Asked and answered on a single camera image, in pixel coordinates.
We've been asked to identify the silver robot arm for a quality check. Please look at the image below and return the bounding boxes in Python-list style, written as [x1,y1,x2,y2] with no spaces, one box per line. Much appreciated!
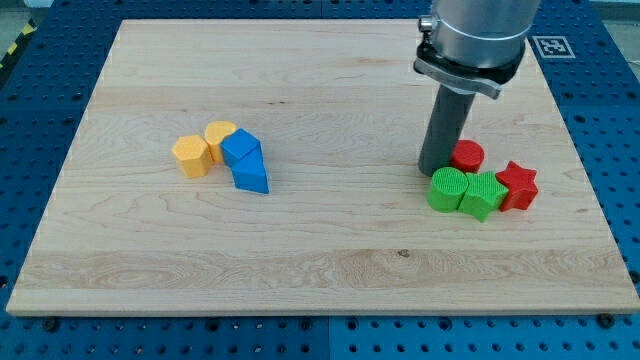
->
[414,0,540,99]

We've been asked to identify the green star block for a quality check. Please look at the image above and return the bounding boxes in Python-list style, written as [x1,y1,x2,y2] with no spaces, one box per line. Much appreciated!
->
[458,171,509,222]

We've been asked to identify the red star block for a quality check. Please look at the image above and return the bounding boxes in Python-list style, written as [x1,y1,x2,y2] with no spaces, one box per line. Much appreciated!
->
[496,161,539,212]

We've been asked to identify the light wooden board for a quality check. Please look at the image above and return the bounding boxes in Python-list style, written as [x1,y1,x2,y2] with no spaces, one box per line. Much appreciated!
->
[7,20,639,317]

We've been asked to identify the blue triangular prism block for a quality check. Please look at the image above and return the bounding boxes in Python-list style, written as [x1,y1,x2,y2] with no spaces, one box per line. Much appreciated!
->
[231,148,270,194]

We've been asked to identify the blue cube block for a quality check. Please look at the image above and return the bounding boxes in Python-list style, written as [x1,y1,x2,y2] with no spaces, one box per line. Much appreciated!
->
[221,128,262,167]

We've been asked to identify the yellow cylinder block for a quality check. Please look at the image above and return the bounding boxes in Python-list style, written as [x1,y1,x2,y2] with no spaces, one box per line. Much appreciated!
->
[204,120,238,164]

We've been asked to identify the green cylinder block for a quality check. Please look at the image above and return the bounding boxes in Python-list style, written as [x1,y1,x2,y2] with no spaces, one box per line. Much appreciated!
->
[426,167,469,213]

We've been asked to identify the yellow hexagon block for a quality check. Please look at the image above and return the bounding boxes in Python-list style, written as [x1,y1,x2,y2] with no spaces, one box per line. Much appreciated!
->
[172,135,213,178]

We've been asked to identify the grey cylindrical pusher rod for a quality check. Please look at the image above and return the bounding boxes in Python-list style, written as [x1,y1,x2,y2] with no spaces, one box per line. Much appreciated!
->
[418,85,475,177]

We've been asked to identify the red cylinder block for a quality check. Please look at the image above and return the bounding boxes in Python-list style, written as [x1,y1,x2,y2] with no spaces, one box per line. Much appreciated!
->
[450,140,485,173]

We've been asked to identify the white fiducial marker tag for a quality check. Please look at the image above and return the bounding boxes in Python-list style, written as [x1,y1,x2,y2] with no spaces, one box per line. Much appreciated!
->
[532,35,575,59]

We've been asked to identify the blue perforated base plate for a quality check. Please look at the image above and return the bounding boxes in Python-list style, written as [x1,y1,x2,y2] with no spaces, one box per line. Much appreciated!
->
[1,0,639,359]

